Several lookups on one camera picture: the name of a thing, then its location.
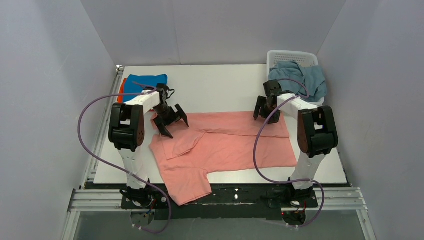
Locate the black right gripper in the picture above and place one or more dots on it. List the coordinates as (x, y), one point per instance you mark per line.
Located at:
(267, 108)

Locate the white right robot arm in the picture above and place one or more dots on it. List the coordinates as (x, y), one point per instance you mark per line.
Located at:
(316, 130)

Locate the pink t shirt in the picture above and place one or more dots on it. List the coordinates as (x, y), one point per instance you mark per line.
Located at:
(217, 142)

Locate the grey-blue t shirt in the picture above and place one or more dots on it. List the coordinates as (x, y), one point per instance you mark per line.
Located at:
(307, 81)

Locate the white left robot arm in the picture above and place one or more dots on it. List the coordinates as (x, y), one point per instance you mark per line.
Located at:
(127, 130)

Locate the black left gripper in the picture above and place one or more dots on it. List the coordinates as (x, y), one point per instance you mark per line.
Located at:
(168, 117)

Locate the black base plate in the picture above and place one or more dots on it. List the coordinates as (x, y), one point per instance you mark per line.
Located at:
(226, 201)

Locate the folded blue t shirt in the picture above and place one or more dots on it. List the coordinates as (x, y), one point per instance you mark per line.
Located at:
(134, 82)

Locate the white plastic basket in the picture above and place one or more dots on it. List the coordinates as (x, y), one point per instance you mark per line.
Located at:
(304, 59)

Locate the folded orange t shirt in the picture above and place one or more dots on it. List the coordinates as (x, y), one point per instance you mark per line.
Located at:
(120, 98)

